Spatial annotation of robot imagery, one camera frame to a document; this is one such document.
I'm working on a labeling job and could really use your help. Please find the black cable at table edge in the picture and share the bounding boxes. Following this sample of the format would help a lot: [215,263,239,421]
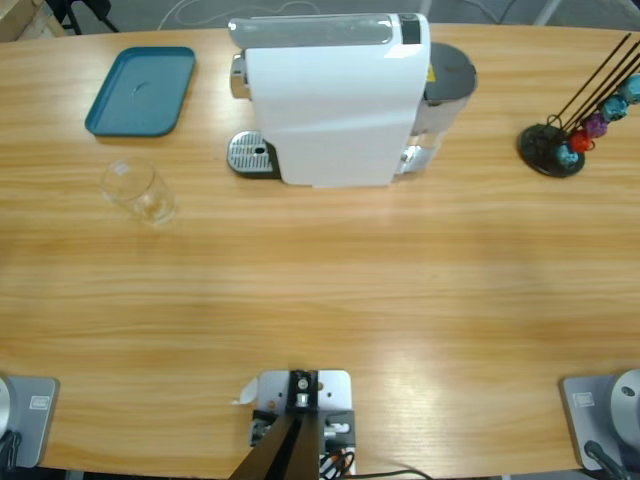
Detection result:
[349,467,436,480]

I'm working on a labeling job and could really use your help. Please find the black chair frame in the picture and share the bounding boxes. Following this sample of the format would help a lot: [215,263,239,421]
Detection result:
[47,0,121,35]

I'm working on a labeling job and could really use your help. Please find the teal coffee capsule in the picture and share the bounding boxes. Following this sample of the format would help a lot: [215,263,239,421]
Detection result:
[619,73,640,105]
[599,94,629,122]
[555,143,581,167]

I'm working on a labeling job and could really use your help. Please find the orange and black wires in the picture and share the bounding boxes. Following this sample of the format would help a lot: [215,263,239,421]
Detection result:
[319,446,357,476]

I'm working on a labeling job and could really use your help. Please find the white capsule coffee machine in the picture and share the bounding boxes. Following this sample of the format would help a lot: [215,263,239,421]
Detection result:
[227,12,432,190]

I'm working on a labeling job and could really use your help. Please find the black base cable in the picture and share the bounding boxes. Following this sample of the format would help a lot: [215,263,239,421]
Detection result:
[583,439,629,480]
[0,428,24,470]

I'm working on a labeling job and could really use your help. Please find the white floor cable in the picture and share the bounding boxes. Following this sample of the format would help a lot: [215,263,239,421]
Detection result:
[158,0,321,29]

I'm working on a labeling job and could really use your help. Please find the purple coffee capsule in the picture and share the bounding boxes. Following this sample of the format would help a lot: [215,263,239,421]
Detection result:
[584,112,610,137]

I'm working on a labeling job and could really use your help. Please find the clear water tank grey lid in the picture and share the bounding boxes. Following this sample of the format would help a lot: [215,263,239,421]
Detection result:
[394,42,479,176]

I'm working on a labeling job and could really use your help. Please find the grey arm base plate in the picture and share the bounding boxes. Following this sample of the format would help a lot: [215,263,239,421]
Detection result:
[0,374,61,469]
[558,368,640,471]

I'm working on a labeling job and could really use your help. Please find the red coffee capsule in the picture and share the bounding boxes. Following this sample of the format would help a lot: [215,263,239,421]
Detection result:
[569,129,596,154]

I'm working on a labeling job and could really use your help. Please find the teal plastic tray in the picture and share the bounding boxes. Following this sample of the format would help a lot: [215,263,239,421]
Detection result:
[83,46,197,139]

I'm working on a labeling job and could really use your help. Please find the dark camera post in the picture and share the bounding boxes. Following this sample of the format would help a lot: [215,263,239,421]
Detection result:
[229,369,321,480]

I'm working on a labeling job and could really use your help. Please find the white paper tab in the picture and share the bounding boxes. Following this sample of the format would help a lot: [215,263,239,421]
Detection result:
[229,377,260,407]

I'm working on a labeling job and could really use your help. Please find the white mounting block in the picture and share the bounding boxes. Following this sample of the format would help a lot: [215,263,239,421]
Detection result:
[249,368,359,476]

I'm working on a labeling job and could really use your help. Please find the wooden crate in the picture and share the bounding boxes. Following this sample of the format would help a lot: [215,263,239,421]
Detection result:
[0,0,66,44]

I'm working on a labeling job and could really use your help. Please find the clear glass cup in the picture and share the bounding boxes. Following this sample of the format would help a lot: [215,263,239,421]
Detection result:
[99,157,179,229]

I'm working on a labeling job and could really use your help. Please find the black capsule holder with rods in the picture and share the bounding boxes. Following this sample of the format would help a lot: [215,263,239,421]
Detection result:
[517,32,640,179]

